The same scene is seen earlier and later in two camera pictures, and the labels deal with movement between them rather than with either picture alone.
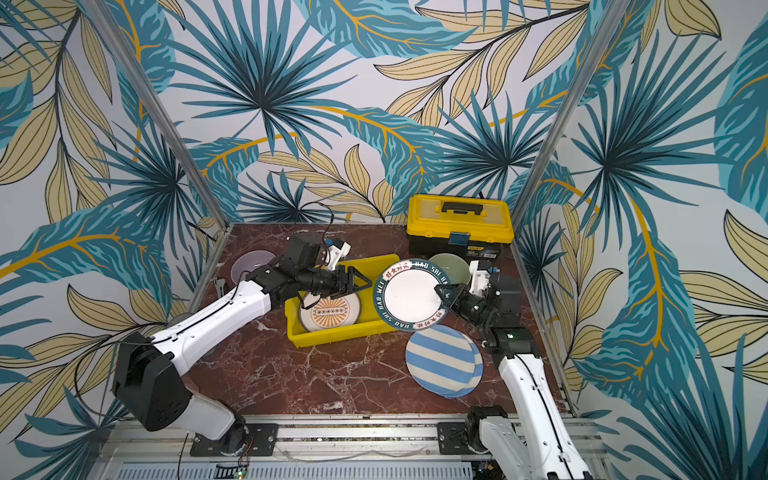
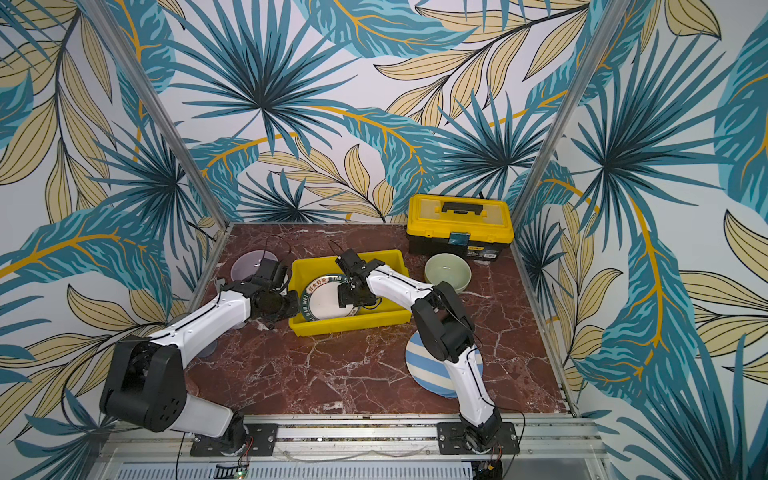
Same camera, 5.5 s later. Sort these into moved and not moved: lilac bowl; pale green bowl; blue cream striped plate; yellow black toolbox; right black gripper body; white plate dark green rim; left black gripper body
Moved: right black gripper body; white plate dark green rim; left black gripper body
Not moved: lilac bowl; yellow black toolbox; blue cream striped plate; pale green bowl
